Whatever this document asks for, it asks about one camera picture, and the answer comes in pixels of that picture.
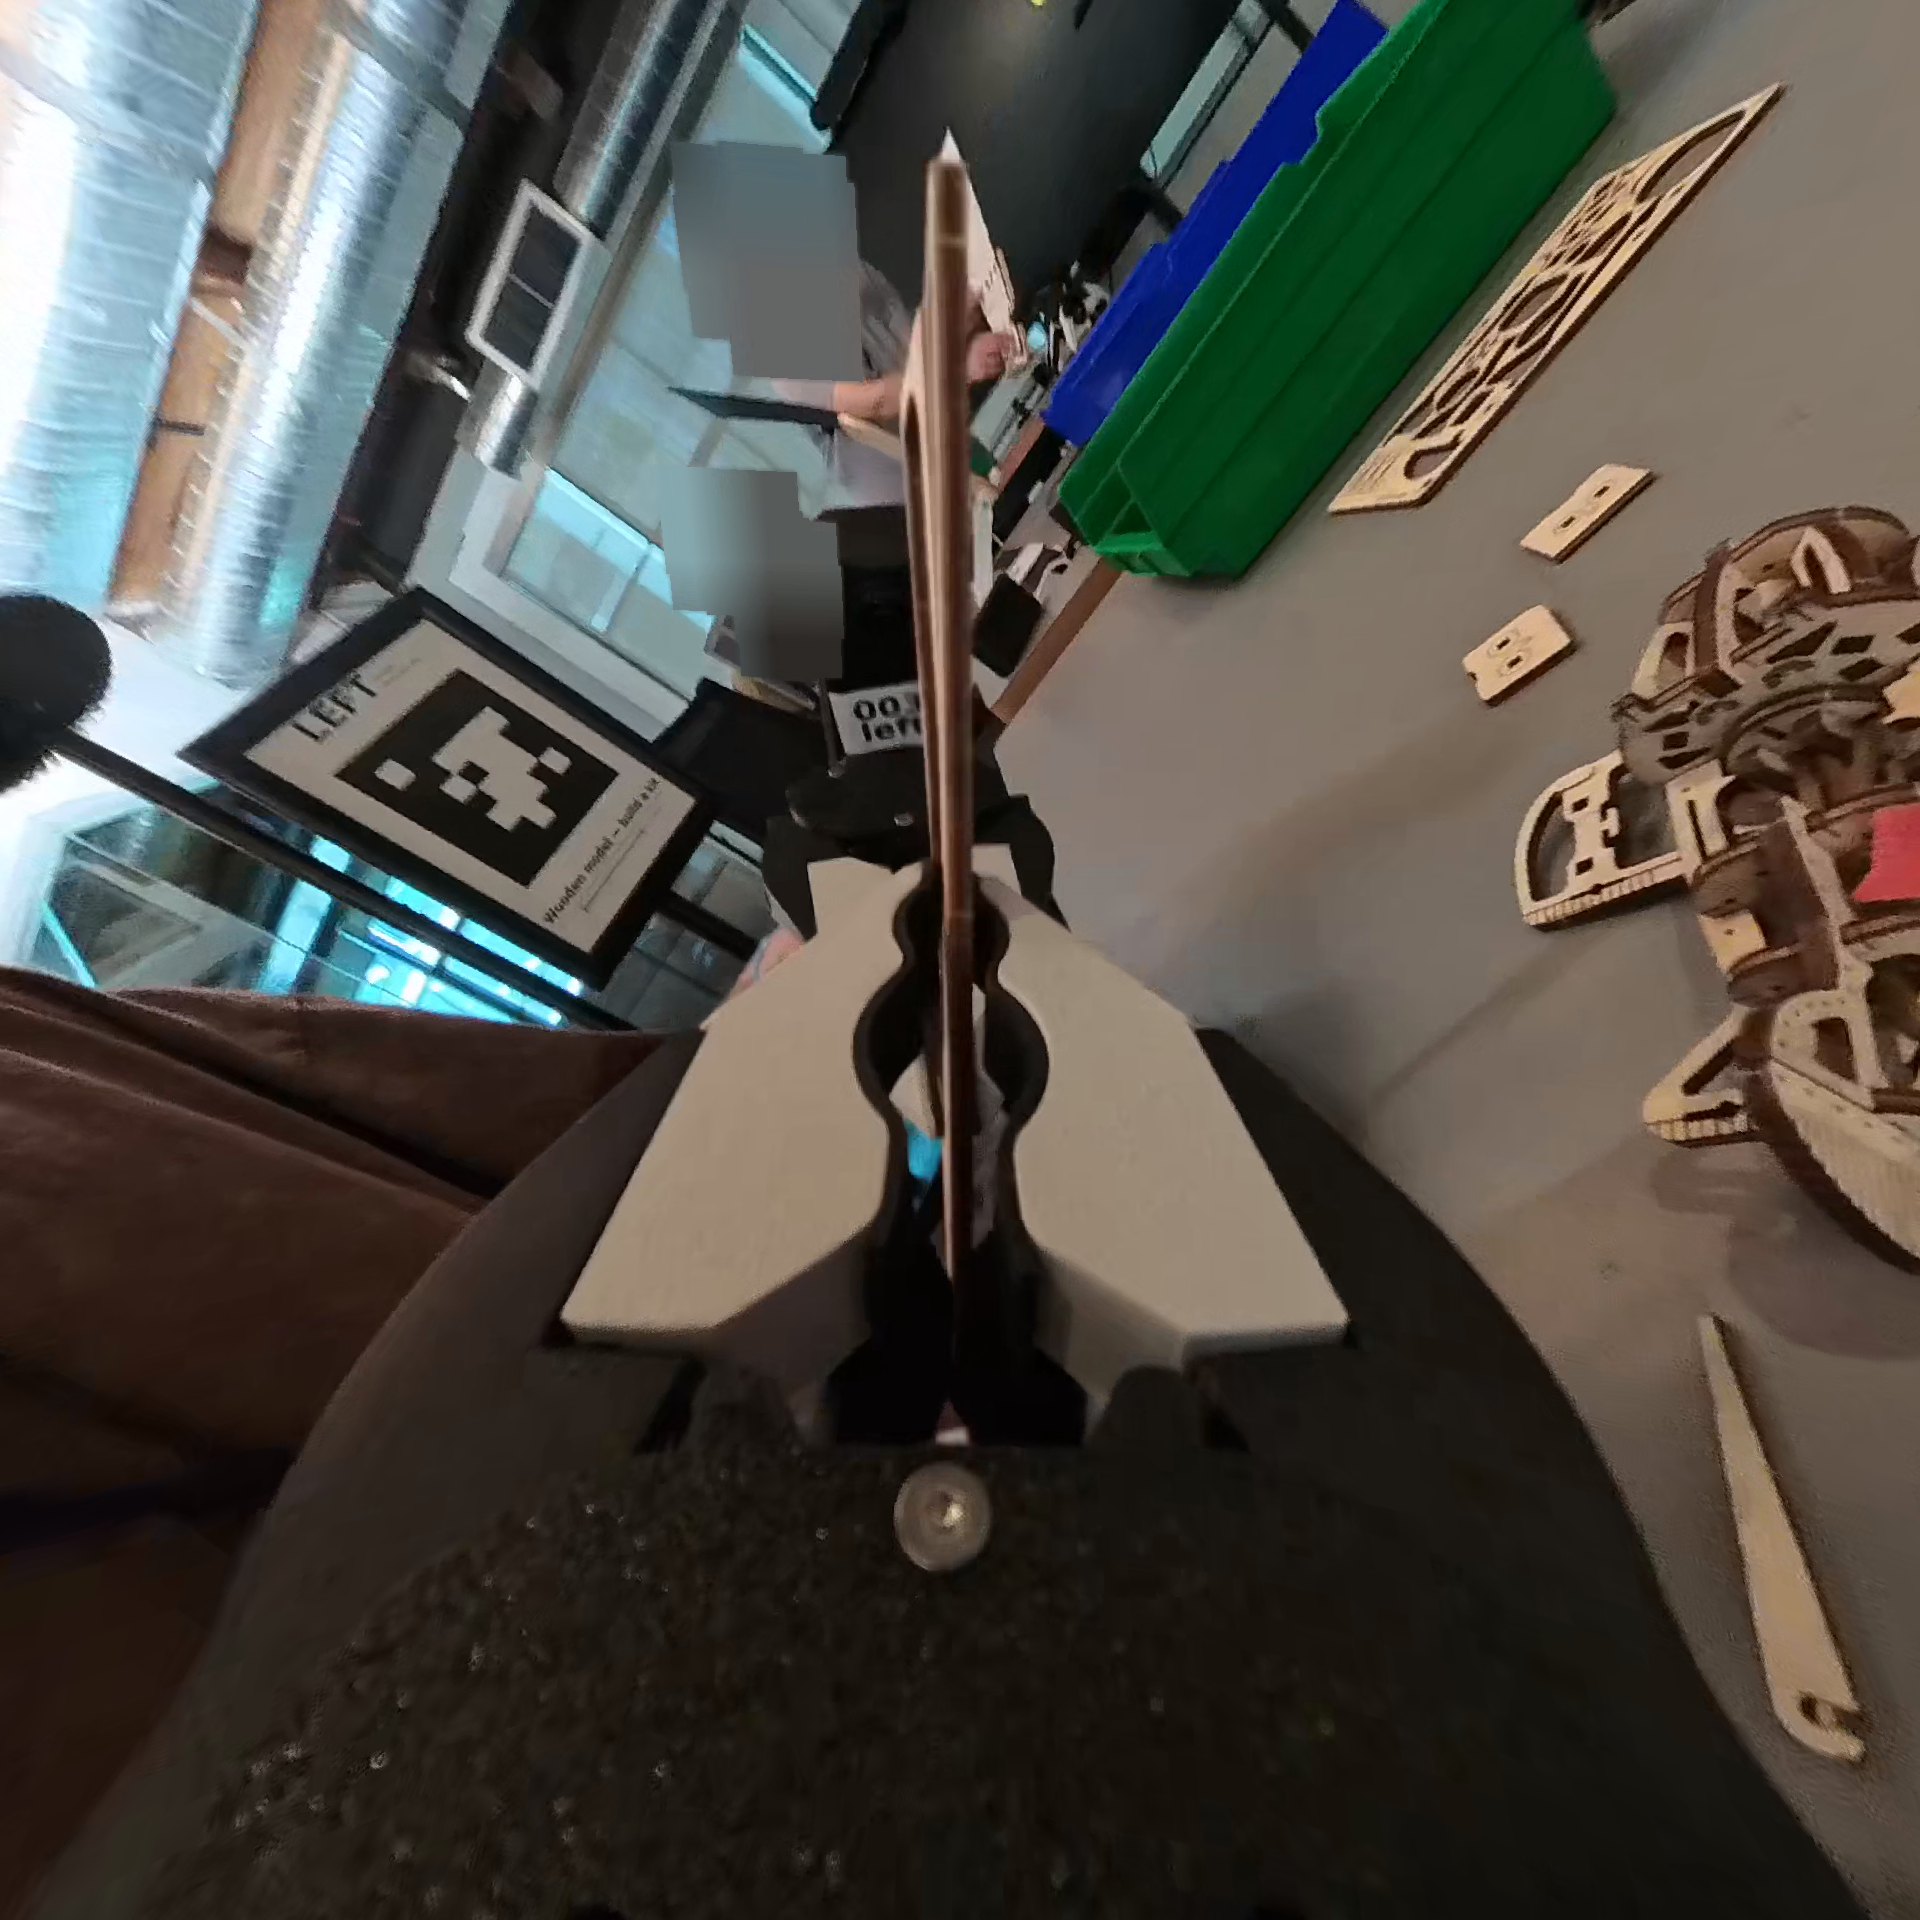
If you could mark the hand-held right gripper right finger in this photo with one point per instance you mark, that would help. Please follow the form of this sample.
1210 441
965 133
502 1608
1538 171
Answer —
1170 1185

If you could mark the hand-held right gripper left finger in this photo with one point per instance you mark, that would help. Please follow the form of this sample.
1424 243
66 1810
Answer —
721 1185

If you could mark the long forked wooden piece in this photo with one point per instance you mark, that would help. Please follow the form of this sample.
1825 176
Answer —
950 600

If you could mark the pointed hooked wooden piece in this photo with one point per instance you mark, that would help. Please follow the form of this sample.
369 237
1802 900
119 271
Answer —
1778 1560

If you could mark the grey desk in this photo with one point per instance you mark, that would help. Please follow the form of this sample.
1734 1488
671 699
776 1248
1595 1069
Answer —
1350 900

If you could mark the framed marker sign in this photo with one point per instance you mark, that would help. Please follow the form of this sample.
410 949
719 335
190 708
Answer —
451 779

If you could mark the person's brown garment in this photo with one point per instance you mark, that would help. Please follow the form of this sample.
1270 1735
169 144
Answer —
224 1201

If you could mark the white ceiling air vent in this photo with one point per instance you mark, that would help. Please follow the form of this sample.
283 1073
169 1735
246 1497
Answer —
528 276

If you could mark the blue plastic bin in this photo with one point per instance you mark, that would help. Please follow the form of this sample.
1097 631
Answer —
1185 271

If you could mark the small rectangular wooden piece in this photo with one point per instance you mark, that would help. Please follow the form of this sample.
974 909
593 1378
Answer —
1519 655
1587 512

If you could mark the wooden mechanical model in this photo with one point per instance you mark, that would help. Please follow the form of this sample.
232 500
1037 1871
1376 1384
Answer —
1770 839

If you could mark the green plastic bin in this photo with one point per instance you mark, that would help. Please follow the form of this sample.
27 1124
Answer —
1350 271

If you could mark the red tape piece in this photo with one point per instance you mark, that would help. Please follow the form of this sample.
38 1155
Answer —
1893 857

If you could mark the black fuzzy microphone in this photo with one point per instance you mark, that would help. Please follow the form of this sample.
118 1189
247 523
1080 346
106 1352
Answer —
45 691

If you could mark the laser-cut plywood sheet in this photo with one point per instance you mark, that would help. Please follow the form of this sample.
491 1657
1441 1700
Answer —
1559 300

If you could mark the silver ventilation duct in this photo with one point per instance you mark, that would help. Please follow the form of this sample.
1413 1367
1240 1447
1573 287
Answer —
90 300
330 375

